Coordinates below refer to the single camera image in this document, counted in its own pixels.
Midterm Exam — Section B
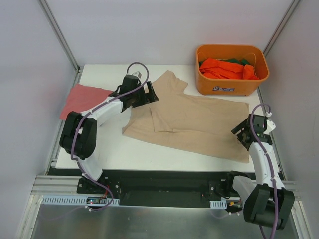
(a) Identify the right aluminium upright profile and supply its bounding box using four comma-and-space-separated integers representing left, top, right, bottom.
263, 0, 302, 57

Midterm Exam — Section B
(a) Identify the aluminium upright profile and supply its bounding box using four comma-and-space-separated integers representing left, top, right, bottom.
37, 0, 81, 73
263, 0, 302, 57

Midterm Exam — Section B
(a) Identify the left white cable duct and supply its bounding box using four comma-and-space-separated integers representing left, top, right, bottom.
42, 195, 120, 207

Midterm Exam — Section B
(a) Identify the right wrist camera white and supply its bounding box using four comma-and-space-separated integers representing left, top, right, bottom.
264, 112, 276, 135

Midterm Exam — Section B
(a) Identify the folded pink t shirt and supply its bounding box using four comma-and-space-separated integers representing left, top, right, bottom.
59, 84, 112, 121

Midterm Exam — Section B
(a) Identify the orange t shirt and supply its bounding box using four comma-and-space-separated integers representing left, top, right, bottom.
199, 58, 259, 80

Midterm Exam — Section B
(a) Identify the left aluminium upright profile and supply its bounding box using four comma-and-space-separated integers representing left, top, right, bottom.
37, 0, 81, 73

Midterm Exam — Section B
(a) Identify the orange plastic basket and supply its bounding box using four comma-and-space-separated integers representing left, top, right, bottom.
195, 44, 269, 96

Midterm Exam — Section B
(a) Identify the aluminium frame rail front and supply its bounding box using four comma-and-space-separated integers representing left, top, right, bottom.
31, 174, 299, 200

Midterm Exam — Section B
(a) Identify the beige t shirt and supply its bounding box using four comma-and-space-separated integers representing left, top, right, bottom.
123, 71, 249, 163

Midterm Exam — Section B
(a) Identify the right white cable duct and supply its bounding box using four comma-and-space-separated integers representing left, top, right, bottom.
209, 200, 227, 210

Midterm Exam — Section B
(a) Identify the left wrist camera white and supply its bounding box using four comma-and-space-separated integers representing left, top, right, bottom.
129, 71, 142, 78

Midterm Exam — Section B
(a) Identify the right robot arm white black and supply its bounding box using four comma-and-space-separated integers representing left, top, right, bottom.
224, 114, 295, 231

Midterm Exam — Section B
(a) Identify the white cable duct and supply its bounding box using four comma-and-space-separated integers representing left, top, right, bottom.
42, 195, 120, 207
209, 200, 227, 210

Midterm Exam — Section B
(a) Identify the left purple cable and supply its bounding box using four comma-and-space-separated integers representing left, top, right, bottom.
38, 62, 151, 221

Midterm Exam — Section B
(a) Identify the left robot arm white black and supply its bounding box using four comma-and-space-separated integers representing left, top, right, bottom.
59, 74, 159, 194

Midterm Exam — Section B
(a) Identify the green t shirt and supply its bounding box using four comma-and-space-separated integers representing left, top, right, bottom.
225, 58, 250, 65

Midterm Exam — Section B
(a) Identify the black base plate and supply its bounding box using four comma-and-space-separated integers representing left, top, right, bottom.
48, 168, 239, 208

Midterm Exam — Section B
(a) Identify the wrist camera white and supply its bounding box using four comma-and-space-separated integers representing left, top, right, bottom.
129, 71, 142, 78
264, 112, 276, 135

